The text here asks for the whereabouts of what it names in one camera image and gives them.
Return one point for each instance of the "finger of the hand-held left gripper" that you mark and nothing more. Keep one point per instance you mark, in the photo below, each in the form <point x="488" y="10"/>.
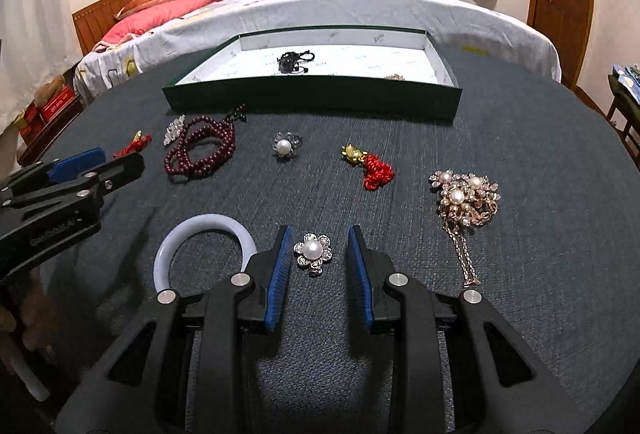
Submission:
<point x="122" y="169"/>
<point x="80" y="162"/>

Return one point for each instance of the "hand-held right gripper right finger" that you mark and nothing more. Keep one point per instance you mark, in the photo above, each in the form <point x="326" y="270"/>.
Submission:
<point x="358" y="279"/>

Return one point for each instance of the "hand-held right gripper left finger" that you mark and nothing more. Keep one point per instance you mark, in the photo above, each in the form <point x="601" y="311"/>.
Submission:
<point x="280" y="279"/>

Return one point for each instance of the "red knot charm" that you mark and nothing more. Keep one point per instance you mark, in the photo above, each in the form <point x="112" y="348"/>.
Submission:
<point x="136" y="145"/>

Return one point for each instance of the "rhinestone pearl flower brooch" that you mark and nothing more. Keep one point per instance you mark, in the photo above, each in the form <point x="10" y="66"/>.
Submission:
<point x="312" y="253"/>

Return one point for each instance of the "white tray box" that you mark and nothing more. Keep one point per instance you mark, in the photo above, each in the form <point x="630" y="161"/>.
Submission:
<point x="320" y="102"/>

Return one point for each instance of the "small gold jewelry piece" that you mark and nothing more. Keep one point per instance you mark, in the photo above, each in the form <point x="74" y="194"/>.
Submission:
<point x="395" y="77"/>

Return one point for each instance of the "person's left hand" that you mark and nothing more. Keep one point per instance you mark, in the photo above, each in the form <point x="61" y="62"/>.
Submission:
<point x="32" y="314"/>

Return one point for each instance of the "red box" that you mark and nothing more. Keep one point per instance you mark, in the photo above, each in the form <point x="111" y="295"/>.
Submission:
<point x="59" y="104"/>

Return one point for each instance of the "silver rhinestone brooch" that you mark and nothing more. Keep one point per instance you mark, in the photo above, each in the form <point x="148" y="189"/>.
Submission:
<point x="174" y="130"/>

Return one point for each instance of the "white jade bangle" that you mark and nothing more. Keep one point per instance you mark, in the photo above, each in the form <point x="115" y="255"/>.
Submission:
<point x="200" y="223"/>

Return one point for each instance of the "grey petal pearl brooch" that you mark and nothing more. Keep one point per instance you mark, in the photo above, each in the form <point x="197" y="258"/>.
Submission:
<point x="286" y="146"/>

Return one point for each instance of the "white tube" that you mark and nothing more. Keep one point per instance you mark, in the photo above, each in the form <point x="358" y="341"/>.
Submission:
<point x="31" y="379"/>

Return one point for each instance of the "wooden headboard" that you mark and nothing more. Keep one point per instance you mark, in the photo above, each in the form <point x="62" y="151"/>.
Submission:
<point x="100" y="22"/>

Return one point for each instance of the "pink pillow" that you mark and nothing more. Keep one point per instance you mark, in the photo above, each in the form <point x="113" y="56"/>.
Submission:
<point x="170" y="10"/>

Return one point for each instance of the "orange cushion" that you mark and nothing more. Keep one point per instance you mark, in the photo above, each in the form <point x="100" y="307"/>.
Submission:
<point x="147" y="2"/>

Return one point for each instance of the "bed with printed sheet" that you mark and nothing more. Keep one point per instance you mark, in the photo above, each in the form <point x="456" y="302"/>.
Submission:
<point x="350" y="9"/>

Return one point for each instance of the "wooden chair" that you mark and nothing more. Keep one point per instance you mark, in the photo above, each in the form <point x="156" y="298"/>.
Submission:
<point x="622" y="114"/>

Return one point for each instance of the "pile of folded clothes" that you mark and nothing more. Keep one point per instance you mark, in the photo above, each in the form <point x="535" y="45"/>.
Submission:
<point x="627" y="77"/>

